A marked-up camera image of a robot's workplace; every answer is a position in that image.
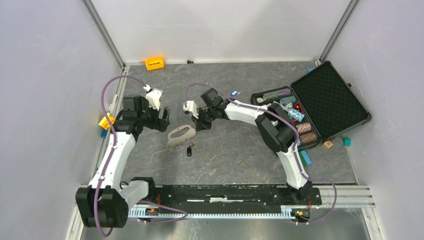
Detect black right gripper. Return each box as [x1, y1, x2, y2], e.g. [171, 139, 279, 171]
[191, 106, 217, 131]

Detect blue key tag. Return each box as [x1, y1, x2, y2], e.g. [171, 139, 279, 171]
[230, 90, 241, 97]

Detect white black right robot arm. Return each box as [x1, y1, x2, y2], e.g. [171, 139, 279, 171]
[183, 88, 313, 204]

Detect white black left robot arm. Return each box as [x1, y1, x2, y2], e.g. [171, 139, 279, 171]
[75, 89, 170, 228]

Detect yellow orange toy block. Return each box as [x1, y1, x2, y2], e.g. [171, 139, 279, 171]
[98, 112, 116, 130]

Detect orange yellow plastic block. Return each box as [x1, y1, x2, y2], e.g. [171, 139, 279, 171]
[144, 56, 165, 71]

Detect blue green toy bricks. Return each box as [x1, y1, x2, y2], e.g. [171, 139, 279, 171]
[299, 150, 312, 167]

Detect black poker chip case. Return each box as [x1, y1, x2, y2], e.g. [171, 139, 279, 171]
[250, 61, 372, 151]

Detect wooden letter cube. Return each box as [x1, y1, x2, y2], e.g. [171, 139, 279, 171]
[321, 140, 334, 150]

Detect teal small cube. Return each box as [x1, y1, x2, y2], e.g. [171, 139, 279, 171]
[342, 136, 352, 148]

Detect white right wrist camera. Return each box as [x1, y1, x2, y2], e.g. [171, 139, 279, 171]
[182, 100, 199, 119]

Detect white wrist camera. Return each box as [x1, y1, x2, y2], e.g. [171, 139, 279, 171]
[143, 84, 163, 110]
[182, 100, 199, 119]

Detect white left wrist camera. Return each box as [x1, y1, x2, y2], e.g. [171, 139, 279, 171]
[143, 84, 163, 110]

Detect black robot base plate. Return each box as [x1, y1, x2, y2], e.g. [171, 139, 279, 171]
[146, 184, 322, 215]

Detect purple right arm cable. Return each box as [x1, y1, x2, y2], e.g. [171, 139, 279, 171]
[184, 83, 338, 226]

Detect white toothed cable duct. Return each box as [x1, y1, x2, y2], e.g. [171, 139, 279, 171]
[128, 205, 295, 220]

